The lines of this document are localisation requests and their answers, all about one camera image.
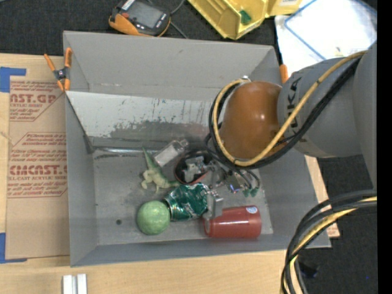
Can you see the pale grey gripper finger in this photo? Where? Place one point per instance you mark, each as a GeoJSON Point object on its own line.
{"type": "Point", "coordinates": [216, 205]}
{"type": "Point", "coordinates": [168, 154]}

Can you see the pale green toy dinosaur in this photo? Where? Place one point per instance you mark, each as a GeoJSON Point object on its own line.
{"type": "Point", "coordinates": [156, 176]}

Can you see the red cylindrical container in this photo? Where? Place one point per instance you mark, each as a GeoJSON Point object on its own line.
{"type": "Point", "coordinates": [234, 223]}

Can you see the crushed green can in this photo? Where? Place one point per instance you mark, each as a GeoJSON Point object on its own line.
{"type": "Point", "coordinates": [186, 202]}

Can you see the green ball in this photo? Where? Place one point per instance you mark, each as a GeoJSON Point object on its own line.
{"type": "Point", "coordinates": [153, 217]}

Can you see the grey metal bin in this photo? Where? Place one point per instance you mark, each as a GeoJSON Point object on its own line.
{"type": "Point", "coordinates": [122, 213]}

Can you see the brown cardboard board red print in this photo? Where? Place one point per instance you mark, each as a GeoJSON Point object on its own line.
{"type": "Point", "coordinates": [36, 210]}

